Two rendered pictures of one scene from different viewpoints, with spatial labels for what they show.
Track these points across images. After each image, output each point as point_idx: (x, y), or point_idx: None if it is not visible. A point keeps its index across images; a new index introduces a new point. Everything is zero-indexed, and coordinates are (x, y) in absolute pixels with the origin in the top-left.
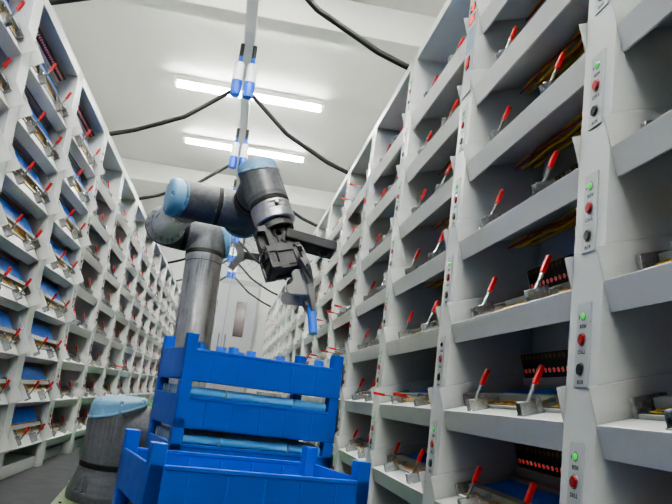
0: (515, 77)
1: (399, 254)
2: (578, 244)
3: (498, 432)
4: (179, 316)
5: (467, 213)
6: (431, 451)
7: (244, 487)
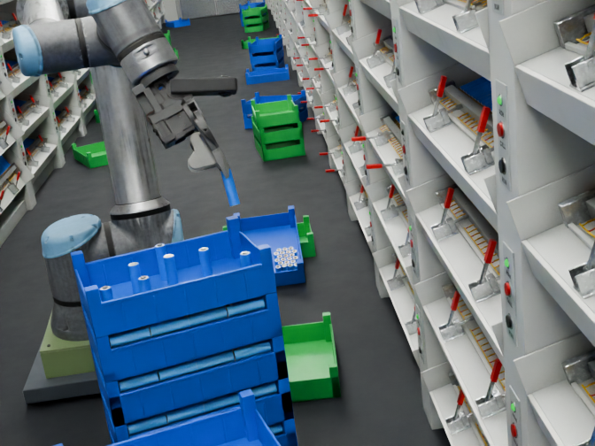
0: None
1: None
2: (498, 164)
3: (460, 293)
4: (101, 114)
5: None
6: (413, 250)
7: None
